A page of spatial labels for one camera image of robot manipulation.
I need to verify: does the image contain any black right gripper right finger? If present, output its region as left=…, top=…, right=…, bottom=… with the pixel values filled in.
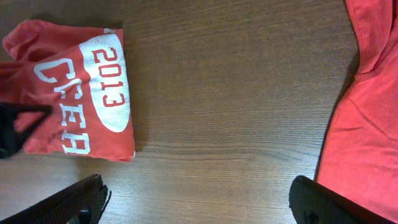
left=289, top=175, right=394, bottom=224

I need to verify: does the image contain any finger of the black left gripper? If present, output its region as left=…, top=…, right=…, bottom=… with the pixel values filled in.
left=1, top=102, right=52, bottom=159

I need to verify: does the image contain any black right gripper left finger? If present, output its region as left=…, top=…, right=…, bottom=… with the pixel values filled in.
left=1, top=174, right=111, bottom=224

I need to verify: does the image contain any orange Fram t-shirt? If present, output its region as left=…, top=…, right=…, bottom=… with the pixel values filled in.
left=1, top=20, right=135, bottom=162

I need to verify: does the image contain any red soccer t-shirt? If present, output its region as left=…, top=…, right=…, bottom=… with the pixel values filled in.
left=317, top=0, right=397, bottom=221

